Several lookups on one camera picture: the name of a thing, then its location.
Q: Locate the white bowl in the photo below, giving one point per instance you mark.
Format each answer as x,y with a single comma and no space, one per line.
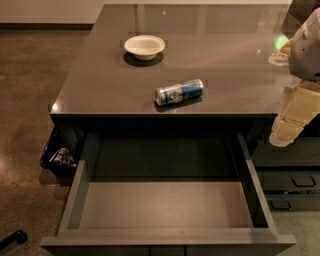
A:
144,47

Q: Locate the snack bag on counter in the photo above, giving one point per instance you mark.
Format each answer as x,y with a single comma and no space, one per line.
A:
281,56

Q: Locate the grey cabinet with counter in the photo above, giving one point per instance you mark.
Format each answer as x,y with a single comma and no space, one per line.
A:
225,45

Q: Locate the black floor object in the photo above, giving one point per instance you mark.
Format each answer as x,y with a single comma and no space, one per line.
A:
18,236

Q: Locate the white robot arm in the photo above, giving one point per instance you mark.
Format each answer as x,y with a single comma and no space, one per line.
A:
304,58

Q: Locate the grey side drawer unit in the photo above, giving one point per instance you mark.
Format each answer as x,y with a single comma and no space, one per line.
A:
290,176

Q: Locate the black bin with trash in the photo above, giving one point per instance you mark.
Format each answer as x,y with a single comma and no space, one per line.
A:
57,158

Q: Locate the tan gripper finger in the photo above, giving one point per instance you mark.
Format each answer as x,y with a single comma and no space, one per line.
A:
285,130
303,104

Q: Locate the blue silver redbull can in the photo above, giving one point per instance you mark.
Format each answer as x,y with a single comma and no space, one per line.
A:
179,92

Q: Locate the open grey top drawer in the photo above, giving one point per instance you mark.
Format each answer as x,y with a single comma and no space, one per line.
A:
166,197

